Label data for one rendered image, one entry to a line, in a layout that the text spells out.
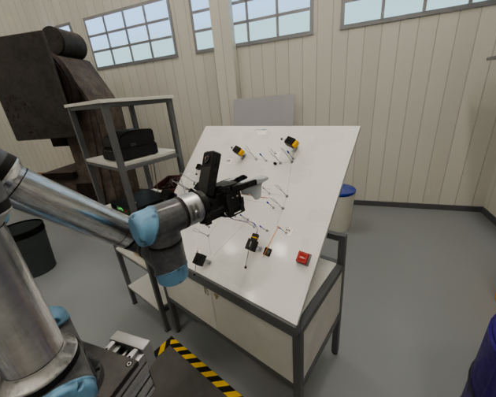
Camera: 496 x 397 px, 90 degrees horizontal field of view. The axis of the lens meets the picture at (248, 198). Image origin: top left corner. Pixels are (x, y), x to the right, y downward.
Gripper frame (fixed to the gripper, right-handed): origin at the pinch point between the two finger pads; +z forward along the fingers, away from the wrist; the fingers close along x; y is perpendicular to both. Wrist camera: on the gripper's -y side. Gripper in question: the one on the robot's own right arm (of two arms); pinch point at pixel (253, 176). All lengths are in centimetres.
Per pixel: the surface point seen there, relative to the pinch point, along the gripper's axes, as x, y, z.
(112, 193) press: -386, 51, 50
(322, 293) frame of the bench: -13, 77, 46
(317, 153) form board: -23, 7, 71
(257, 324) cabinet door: -34, 85, 16
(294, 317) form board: -9, 69, 17
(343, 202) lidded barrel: -95, 99, 235
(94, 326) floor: -195, 133, -43
